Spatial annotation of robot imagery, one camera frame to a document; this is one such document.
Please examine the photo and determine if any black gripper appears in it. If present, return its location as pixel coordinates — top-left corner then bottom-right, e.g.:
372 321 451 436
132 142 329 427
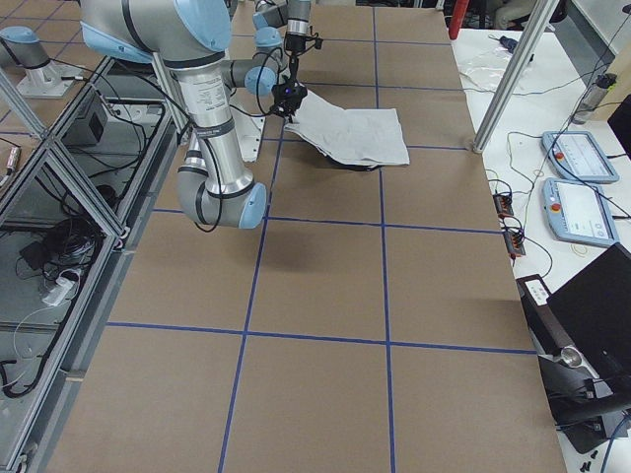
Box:
270 76 308 123
284 33 323 87

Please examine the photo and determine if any grey cartoon print t-shirt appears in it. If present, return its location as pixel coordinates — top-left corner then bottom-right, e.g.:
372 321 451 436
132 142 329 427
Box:
285 92 409 167

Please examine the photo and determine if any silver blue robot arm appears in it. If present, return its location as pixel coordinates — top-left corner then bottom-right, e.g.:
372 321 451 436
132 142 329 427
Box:
80 1 311 229
252 0 323 85

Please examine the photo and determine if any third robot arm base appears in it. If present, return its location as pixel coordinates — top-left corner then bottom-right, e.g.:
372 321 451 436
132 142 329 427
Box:
1 26 78 99

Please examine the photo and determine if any red cylinder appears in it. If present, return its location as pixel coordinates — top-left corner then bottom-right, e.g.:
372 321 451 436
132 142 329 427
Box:
448 0 469 40

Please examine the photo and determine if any red black connector box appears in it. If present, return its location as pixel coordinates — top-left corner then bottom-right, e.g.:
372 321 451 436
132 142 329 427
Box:
492 192 526 260

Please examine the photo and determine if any upper blue teach pendant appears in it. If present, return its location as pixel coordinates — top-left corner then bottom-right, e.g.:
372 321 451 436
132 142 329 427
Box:
541 131 619 184

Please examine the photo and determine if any blue teach pendant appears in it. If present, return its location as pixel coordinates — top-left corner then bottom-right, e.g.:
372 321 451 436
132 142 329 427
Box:
541 131 619 184
542 178 620 247

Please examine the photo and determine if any lower blue teach pendant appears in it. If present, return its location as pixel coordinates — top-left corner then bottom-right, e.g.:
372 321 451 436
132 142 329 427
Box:
542 178 620 247

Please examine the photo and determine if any water bottle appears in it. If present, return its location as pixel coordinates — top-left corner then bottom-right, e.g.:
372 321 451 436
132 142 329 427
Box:
571 73 617 124

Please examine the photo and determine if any black laptop computer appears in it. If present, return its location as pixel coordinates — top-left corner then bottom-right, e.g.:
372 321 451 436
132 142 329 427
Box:
517 243 630 453

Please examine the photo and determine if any aluminium frame railing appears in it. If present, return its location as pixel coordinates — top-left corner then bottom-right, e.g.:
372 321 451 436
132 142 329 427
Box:
1 65 176 472

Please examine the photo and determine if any aluminium frame post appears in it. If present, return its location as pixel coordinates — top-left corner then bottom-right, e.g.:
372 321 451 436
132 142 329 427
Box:
471 0 559 154

